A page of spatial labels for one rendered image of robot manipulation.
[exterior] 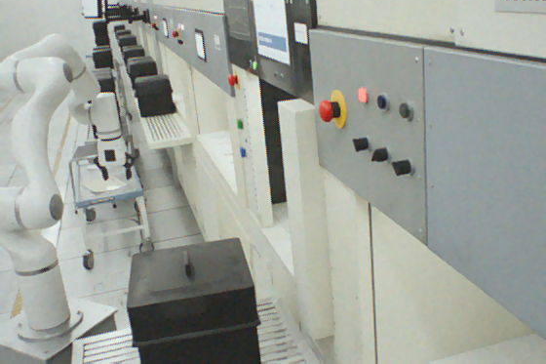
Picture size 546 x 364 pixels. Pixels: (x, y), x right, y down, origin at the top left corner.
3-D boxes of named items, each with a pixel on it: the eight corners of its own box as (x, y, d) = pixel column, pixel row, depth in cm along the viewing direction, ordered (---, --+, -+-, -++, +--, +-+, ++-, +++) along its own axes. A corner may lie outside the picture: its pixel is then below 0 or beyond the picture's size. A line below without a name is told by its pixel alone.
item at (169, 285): (136, 286, 158) (128, 242, 154) (245, 268, 162) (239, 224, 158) (131, 348, 131) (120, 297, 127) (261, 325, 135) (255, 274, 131)
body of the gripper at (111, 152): (92, 138, 215) (97, 167, 219) (118, 137, 213) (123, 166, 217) (101, 133, 222) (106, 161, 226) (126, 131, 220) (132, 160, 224)
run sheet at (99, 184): (79, 184, 403) (79, 182, 403) (112, 175, 416) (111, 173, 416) (96, 194, 379) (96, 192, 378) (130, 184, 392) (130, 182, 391)
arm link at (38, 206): (18, 232, 169) (69, 231, 166) (-10, 227, 157) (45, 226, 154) (33, 67, 179) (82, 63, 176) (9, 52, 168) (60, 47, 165)
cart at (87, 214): (82, 221, 466) (69, 162, 452) (147, 207, 480) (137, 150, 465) (84, 272, 377) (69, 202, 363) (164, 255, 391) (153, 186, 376)
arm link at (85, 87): (36, 81, 192) (79, 131, 219) (81, 78, 189) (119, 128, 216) (43, 60, 197) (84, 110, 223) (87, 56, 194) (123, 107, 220)
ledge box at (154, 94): (136, 111, 451) (132, 77, 443) (174, 105, 456) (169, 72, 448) (137, 119, 423) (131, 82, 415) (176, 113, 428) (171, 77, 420)
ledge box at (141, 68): (129, 89, 560) (124, 61, 552) (158, 85, 568) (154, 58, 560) (132, 94, 533) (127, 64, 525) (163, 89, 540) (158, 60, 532)
